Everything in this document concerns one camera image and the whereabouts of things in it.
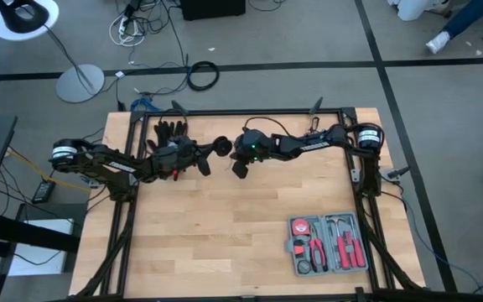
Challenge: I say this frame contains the grey plastic tool case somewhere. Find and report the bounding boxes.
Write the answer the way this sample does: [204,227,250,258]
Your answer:
[285,211,370,278]

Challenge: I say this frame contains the black curved object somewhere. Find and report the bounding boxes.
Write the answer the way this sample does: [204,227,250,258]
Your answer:
[0,0,51,34]

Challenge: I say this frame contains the white box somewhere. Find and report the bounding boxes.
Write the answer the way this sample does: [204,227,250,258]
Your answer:
[6,217,75,277]

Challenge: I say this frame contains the black left camera cable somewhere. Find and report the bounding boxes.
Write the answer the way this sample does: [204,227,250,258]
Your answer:
[157,107,189,138]

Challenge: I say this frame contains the black right camera cable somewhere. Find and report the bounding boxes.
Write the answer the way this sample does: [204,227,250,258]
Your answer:
[243,116,293,138]

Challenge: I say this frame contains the yellow floor cable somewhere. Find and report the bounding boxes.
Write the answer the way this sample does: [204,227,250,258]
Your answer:
[6,146,91,194]

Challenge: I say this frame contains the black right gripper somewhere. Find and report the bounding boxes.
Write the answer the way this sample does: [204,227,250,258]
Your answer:
[229,138,251,180]

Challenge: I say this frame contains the black green work glove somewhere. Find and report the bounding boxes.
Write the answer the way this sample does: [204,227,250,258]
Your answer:
[169,120,189,139]
[146,120,176,157]

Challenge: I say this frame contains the black table frame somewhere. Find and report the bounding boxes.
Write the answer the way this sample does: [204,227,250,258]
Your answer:
[71,96,429,302]

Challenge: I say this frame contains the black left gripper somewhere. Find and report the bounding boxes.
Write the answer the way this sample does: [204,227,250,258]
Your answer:
[191,142,220,177]

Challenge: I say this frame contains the person's white shoe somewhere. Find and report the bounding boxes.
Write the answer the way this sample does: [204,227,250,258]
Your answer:
[424,0,483,55]

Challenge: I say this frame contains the blue cable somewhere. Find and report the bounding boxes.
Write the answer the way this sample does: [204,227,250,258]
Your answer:
[130,96,165,113]

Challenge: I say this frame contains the black frame lever handle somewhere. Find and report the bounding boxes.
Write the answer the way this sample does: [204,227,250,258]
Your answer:
[308,96,325,117]
[170,99,190,117]

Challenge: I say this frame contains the red tape measure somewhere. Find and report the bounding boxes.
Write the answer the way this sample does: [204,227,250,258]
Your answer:
[290,216,310,237]

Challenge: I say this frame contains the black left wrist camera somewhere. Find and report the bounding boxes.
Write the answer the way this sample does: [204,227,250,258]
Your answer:
[166,137,195,164]

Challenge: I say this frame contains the black coiled cable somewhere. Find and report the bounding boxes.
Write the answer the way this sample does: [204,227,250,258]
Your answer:
[186,60,221,92]

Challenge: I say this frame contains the white power strip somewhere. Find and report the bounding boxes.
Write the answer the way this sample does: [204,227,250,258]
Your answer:
[107,11,147,48]

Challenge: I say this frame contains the black power brick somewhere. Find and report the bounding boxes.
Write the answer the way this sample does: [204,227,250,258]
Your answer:
[31,179,57,205]

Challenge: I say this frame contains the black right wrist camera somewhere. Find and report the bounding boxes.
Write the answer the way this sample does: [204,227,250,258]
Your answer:
[235,142,252,164]

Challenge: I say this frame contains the black box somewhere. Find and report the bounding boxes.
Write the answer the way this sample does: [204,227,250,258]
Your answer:
[180,0,247,21]

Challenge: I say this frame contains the red handled pliers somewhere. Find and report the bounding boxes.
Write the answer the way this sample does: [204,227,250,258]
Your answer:
[308,224,330,273]

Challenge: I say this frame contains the grey round stand base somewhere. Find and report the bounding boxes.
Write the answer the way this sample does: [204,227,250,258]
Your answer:
[55,63,106,104]

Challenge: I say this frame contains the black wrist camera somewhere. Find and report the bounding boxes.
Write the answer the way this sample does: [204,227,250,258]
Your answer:
[235,142,252,164]
[166,137,195,164]

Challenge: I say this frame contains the black camera cable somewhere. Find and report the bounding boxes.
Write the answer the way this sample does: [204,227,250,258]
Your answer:
[243,116,293,138]
[157,107,189,138]

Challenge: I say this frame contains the grey frame lever handle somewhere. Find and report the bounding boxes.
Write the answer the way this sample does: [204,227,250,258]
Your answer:
[386,165,411,180]

